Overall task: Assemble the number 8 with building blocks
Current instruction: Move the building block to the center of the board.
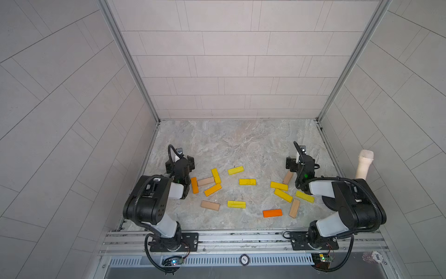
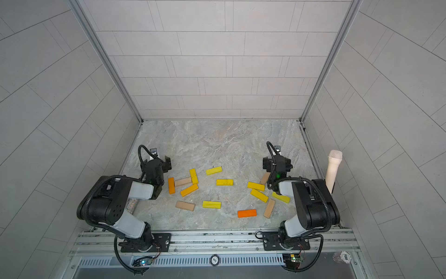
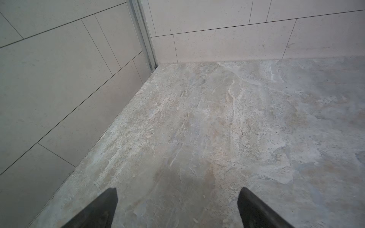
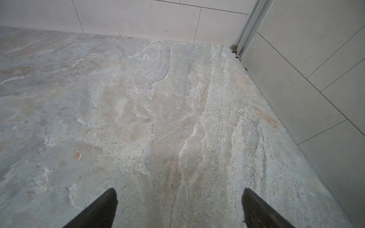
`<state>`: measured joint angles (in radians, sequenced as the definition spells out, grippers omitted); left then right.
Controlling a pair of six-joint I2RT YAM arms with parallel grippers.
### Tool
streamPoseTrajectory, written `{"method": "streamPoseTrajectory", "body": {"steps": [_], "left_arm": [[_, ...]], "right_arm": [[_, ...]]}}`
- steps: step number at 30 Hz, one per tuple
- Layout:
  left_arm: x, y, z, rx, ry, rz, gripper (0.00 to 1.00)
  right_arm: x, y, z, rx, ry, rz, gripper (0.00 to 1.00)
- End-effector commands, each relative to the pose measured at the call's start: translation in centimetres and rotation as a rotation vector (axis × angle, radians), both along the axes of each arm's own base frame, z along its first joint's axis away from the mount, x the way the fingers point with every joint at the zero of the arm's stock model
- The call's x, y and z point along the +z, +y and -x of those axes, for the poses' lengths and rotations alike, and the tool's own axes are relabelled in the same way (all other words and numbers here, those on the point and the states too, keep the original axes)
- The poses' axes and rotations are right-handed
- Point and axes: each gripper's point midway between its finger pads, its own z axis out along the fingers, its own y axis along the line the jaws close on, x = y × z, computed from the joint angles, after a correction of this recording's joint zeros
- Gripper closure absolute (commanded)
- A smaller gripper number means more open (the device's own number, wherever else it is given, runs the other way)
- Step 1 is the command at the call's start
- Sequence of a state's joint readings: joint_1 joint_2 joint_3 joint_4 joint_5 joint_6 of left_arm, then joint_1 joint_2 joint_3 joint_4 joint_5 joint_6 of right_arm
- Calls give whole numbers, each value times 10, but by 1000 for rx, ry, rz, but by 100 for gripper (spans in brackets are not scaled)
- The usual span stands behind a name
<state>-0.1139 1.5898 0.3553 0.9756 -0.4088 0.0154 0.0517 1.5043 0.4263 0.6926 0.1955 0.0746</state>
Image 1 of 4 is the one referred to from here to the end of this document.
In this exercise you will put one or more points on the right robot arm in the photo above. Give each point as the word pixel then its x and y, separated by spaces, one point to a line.
pixel 355 207

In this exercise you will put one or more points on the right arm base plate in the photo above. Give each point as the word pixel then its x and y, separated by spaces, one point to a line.
pixel 304 240

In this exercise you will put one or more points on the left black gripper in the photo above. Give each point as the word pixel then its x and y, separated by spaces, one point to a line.
pixel 182 167

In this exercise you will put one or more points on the left circuit board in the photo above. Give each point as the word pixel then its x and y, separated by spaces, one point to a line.
pixel 173 261

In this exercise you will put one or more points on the right circuit board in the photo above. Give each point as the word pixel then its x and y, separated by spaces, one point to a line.
pixel 321 261

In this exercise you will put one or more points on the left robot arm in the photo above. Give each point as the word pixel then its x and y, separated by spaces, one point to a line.
pixel 147 204

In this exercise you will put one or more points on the beige microphone on stand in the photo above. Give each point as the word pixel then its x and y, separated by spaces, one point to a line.
pixel 365 159

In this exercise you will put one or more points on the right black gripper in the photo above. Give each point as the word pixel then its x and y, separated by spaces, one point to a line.
pixel 305 167

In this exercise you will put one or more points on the yellow block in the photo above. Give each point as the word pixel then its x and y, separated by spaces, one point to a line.
pixel 306 197
pixel 283 195
pixel 236 170
pixel 236 204
pixel 216 176
pixel 247 182
pixel 280 186

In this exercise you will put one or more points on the amber orange block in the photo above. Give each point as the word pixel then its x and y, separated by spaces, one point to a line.
pixel 213 189

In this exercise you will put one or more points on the circuit board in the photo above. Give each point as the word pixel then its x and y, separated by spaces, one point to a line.
pixel 173 261
pixel 321 261

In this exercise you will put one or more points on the tan block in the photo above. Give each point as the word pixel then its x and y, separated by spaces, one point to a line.
pixel 288 178
pixel 210 205
pixel 294 208
pixel 204 182

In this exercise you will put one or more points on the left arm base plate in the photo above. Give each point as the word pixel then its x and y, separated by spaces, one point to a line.
pixel 187 242

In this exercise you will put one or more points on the aluminium rail frame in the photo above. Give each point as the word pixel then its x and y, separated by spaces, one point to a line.
pixel 131 243

